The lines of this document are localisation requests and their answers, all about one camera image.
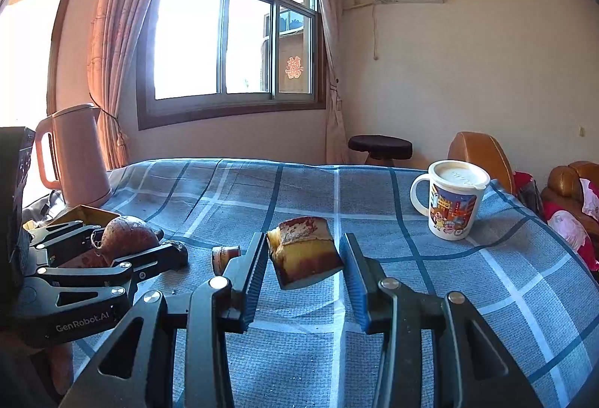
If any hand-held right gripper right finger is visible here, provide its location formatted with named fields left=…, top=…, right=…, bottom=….
left=339, top=232, right=544, bottom=408

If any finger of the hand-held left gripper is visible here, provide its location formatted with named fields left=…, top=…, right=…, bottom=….
left=25, top=242, right=189, bottom=307
left=25, top=221, right=110, bottom=252

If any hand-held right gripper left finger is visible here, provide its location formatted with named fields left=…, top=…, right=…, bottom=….
left=70, top=231, right=270, bottom=408

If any round purple passion fruit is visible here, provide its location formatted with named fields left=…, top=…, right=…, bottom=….
left=100, top=216, right=162, bottom=266

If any yellow-fleshed cut fruit piece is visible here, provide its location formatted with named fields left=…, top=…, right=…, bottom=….
left=266, top=216, right=345, bottom=291

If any person's left hand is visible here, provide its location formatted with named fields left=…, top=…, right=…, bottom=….
left=47, top=342, right=74, bottom=396

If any pink electric kettle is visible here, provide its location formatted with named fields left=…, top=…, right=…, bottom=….
left=35, top=104, right=113, bottom=207

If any blue plaid cloth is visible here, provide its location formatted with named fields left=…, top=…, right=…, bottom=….
left=70, top=158, right=599, bottom=408

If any white cartoon print mug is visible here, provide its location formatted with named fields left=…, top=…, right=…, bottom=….
left=410, top=160, right=490, bottom=241

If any dark round stool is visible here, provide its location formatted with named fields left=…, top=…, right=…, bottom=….
left=348, top=135, right=413, bottom=165

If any brown leather sofa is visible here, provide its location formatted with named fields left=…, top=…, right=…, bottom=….
left=448, top=132, right=599, bottom=273

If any pink patterned curtain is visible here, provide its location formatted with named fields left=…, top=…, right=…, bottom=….
left=86, top=0, right=188, bottom=170

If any pale tied curtain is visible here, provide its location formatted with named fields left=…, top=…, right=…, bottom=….
left=290, top=0, right=353, bottom=164

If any sliding glass window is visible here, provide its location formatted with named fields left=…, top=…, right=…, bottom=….
left=137, top=0, right=327, bottom=130

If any air conditioner cord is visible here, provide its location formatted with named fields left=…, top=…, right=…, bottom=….
left=371, top=4, right=380, bottom=61

